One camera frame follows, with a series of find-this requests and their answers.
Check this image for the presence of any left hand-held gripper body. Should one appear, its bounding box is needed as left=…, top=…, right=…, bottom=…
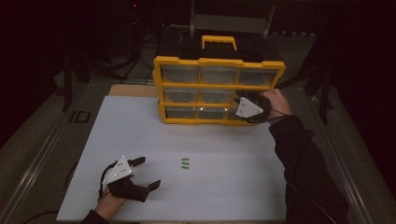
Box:
left=101, top=155, right=150, bottom=203

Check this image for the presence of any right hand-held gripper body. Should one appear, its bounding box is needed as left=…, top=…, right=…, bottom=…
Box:
left=233, top=90, right=273, bottom=126

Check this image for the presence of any clear plastic drawer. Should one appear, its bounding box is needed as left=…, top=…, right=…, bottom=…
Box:
left=199, top=89, right=235, bottom=105

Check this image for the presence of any yellow black drawer organizer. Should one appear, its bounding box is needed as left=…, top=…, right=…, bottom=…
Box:
left=151, top=35, right=287, bottom=127

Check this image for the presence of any grid of clear drawers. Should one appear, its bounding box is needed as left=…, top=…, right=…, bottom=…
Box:
left=160, top=64, right=278, bottom=121

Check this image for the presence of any person's right hand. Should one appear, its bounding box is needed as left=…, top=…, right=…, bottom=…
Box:
left=261, top=88, right=293, bottom=122

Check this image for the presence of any person's left hand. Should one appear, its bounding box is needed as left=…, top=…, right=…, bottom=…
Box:
left=93, top=186, right=127, bottom=220

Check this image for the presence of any white paper sheet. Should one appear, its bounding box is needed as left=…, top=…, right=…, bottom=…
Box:
left=56, top=94, right=289, bottom=222

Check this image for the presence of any black tripod stand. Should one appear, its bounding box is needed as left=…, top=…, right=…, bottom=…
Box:
left=275, top=62, right=336, bottom=125
left=60, top=52, right=125, bottom=112

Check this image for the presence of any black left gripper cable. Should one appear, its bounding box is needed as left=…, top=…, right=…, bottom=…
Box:
left=98, top=161, right=118, bottom=201

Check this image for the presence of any black floor cable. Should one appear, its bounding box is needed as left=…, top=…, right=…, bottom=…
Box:
left=29, top=210, right=60, bottom=224

